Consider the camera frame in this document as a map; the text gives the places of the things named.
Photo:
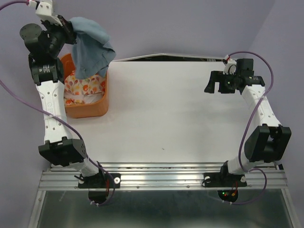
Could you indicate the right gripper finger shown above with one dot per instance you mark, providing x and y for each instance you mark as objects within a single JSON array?
[
  {"x": 214, "y": 78},
  {"x": 223, "y": 89}
]

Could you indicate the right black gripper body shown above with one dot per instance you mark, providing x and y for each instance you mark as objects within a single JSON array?
[{"x": 230, "y": 80}]

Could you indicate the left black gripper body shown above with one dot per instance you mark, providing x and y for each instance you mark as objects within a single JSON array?
[{"x": 59, "y": 35}]

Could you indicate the blue denim skirt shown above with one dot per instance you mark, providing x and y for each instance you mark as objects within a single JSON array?
[{"x": 92, "y": 53}]

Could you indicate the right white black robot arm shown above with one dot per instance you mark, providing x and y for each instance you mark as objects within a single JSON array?
[{"x": 269, "y": 139}]

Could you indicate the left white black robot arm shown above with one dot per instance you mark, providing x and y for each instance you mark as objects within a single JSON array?
[{"x": 47, "y": 71}]

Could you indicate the floral orange white skirt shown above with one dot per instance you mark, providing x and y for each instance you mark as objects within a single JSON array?
[{"x": 83, "y": 91}]

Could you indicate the orange plastic basket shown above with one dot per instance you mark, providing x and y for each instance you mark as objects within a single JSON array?
[{"x": 98, "y": 108}]

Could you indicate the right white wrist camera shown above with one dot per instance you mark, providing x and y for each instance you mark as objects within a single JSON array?
[{"x": 230, "y": 67}]

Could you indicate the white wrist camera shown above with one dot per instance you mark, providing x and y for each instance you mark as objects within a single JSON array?
[
  {"x": 230, "y": 67},
  {"x": 45, "y": 11}
]

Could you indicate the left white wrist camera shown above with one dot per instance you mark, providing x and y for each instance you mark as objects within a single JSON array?
[{"x": 45, "y": 11}]

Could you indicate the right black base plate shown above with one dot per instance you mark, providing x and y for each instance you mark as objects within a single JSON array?
[{"x": 217, "y": 180}]

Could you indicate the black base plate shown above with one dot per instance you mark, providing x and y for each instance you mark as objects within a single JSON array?
[
  {"x": 99, "y": 181},
  {"x": 217, "y": 180}
]

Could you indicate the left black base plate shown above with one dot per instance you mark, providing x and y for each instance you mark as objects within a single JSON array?
[{"x": 99, "y": 181}]

